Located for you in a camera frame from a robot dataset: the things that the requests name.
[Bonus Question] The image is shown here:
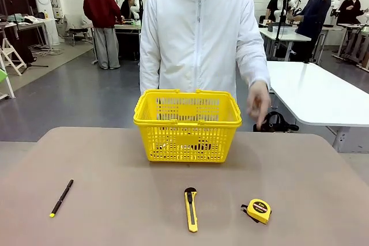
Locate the person's left hand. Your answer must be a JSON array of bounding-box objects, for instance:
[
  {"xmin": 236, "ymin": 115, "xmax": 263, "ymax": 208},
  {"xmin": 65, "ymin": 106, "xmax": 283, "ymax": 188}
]
[{"xmin": 246, "ymin": 80, "xmax": 272, "ymax": 127}]

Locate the person's right forearm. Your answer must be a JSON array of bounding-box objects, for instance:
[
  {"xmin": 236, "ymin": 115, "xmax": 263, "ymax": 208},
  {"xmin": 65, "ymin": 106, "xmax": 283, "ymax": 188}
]
[{"xmin": 139, "ymin": 52, "xmax": 161, "ymax": 97}]

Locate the person's left forearm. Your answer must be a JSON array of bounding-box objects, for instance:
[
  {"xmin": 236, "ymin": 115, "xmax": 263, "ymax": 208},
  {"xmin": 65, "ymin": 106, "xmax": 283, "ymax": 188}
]
[{"xmin": 236, "ymin": 35, "xmax": 272, "ymax": 90}]

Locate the yellow plastic shopping basket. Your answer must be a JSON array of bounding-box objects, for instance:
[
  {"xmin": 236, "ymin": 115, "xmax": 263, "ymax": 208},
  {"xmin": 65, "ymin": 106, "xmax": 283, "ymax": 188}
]
[{"xmin": 133, "ymin": 89, "xmax": 242, "ymax": 164}]

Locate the person in white hooded jacket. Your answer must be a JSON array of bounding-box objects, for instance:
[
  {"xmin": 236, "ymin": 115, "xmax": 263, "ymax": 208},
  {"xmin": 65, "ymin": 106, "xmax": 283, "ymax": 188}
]
[{"xmin": 139, "ymin": 0, "xmax": 272, "ymax": 103}]

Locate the person in black t-shirt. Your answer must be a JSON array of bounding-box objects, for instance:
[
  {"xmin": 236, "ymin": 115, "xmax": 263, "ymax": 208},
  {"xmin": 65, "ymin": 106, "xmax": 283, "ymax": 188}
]
[{"xmin": 264, "ymin": 0, "xmax": 289, "ymax": 22}]

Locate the person in navy jacket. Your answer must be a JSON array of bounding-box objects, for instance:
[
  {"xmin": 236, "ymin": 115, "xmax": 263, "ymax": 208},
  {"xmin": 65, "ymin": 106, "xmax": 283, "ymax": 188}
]
[{"xmin": 292, "ymin": 0, "xmax": 332, "ymax": 63}]

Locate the person in black sweater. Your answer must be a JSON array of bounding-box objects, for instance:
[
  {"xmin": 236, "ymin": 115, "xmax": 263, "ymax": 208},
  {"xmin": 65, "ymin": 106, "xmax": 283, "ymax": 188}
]
[{"xmin": 336, "ymin": 0, "xmax": 364, "ymax": 25}]

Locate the person in red sweater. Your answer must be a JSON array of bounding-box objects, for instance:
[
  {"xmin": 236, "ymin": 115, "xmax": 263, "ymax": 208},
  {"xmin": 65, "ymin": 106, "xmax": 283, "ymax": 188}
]
[{"xmin": 82, "ymin": 0, "xmax": 123, "ymax": 70}]

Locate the black bag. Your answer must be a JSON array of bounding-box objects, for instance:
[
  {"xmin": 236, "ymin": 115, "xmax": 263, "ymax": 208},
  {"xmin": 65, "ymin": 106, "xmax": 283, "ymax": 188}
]
[{"xmin": 253, "ymin": 111, "xmax": 300, "ymax": 133}]

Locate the large white table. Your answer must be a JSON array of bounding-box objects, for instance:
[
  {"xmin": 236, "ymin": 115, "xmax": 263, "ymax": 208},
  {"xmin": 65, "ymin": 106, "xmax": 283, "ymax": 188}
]
[{"xmin": 266, "ymin": 60, "xmax": 369, "ymax": 154}]

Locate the white background work table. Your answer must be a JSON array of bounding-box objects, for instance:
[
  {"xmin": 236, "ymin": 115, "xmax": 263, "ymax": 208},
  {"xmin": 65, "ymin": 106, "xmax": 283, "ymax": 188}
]
[{"xmin": 258, "ymin": 25, "xmax": 312, "ymax": 62}]

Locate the black tripod stand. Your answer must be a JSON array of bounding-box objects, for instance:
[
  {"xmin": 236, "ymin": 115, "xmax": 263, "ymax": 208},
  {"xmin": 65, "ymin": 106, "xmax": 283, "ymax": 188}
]
[{"xmin": 273, "ymin": 0, "xmax": 298, "ymax": 58}]

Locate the yellow tape measure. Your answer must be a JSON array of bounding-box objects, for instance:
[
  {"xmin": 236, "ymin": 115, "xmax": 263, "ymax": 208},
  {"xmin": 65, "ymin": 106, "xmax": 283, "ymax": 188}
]
[{"xmin": 240, "ymin": 198, "xmax": 273, "ymax": 225}]

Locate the yellow utility knife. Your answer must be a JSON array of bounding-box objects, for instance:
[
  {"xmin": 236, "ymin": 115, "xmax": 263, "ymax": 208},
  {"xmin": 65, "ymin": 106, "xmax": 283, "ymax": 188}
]
[{"xmin": 183, "ymin": 187, "xmax": 199, "ymax": 233}]

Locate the grey metal chair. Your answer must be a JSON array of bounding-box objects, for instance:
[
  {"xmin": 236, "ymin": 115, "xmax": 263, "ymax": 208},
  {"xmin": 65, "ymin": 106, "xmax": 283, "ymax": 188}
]
[{"xmin": 63, "ymin": 14, "xmax": 95, "ymax": 47}]

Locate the black pen with yellow tip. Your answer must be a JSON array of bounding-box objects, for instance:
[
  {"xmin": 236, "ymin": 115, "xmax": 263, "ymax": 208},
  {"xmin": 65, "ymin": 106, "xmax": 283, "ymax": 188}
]
[{"xmin": 49, "ymin": 179, "xmax": 74, "ymax": 218}]

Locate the white tower air conditioner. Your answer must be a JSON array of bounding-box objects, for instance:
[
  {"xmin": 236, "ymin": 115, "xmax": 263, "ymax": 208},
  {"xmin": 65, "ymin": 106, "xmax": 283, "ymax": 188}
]
[{"xmin": 30, "ymin": 0, "xmax": 61, "ymax": 46}]

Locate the cluttered grey background table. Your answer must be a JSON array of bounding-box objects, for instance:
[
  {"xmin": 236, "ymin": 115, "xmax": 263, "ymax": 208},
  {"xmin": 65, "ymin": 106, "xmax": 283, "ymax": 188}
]
[{"xmin": 0, "ymin": 12, "xmax": 58, "ymax": 52}]

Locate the wooden step stool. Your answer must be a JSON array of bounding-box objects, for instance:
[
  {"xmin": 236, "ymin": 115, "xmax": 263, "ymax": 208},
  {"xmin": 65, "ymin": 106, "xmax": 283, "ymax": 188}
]
[{"xmin": 0, "ymin": 37, "xmax": 27, "ymax": 76}]

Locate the white table leg frame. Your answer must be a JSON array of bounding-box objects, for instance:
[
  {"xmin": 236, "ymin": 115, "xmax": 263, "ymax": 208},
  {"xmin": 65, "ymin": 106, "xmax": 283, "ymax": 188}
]
[{"xmin": 0, "ymin": 52, "xmax": 17, "ymax": 100}]

